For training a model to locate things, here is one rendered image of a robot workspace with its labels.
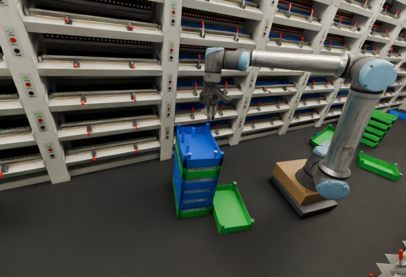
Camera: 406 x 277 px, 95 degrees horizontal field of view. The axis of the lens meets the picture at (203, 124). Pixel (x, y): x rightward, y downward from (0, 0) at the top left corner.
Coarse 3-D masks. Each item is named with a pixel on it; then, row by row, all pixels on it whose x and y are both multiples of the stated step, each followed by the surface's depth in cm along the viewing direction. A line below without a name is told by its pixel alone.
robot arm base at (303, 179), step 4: (300, 168) 133; (304, 168) 126; (296, 172) 134; (300, 172) 129; (304, 172) 126; (296, 176) 131; (300, 176) 128; (304, 176) 125; (308, 176) 124; (312, 176) 121; (300, 180) 127; (304, 180) 125; (308, 180) 123; (312, 180) 122; (304, 184) 125; (308, 184) 124; (312, 184) 123; (308, 188) 124; (312, 188) 123
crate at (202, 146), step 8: (176, 128) 112; (184, 128) 114; (200, 128) 116; (208, 128) 116; (176, 136) 112; (200, 136) 116; (208, 136) 115; (184, 144) 106; (192, 144) 108; (200, 144) 109; (208, 144) 110; (216, 144) 102; (184, 152) 100; (192, 152) 101; (200, 152) 102; (208, 152) 103; (184, 160) 88; (192, 160) 89; (200, 160) 90; (208, 160) 91; (216, 160) 92
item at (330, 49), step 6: (330, 36) 195; (336, 36) 198; (342, 36) 202; (324, 42) 190; (330, 42) 179; (336, 42) 202; (342, 42) 209; (324, 48) 182; (330, 48) 181; (336, 48) 195; (342, 48) 199; (348, 48) 203; (354, 48) 200; (324, 54) 182; (330, 54) 186; (336, 54) 189
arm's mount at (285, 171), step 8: (296, 160) 150; (304, 160) 152; (280, 168) 139; (288, 168) 139; (296, 168) 141; (280, 176) 139; (288, 176) 132; (288, 184) 132; (296, 184) 126; (296, 192) 126; (304, 192) 121; (312, 192) 123; (304, 200) 121; (312, 200) 125
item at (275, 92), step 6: (288, 78) 196; (294, 84) 189; (258, 90) 167; (270, 90) 173; (276, 90) 177; (282, 90) 180; (294, 90) 187; (252, 96) 164; (258, 96) 168; (264, 96) 172
